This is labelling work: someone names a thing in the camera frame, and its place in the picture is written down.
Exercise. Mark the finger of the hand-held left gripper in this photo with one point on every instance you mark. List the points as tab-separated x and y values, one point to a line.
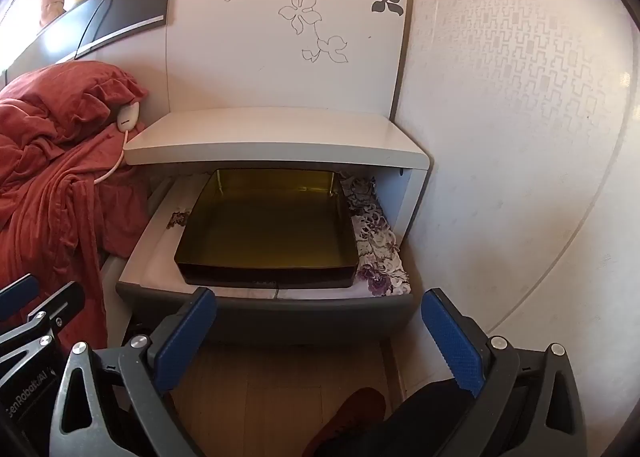
17	292
55	302

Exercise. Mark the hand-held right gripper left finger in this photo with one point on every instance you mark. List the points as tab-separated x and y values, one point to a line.
185	337

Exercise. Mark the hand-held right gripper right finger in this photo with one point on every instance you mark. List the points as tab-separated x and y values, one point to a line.
452	342

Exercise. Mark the person's dark pants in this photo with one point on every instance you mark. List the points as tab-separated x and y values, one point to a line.
425	417

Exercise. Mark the red blanket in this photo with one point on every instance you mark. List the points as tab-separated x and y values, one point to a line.
45	197

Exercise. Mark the white floral embroidered cloth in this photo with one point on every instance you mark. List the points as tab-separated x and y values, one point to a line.
380	247

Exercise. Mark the person's red shoe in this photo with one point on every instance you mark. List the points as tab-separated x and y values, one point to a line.
350	417

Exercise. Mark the red pillow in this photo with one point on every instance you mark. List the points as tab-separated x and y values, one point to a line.
75	92

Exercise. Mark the white nightstand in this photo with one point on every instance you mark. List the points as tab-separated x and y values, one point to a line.
275	137

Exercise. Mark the white flower-print headboard panel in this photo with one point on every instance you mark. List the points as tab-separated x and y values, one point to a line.
250	62

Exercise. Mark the dark bed headboard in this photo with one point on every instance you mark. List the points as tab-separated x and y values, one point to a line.
125	2

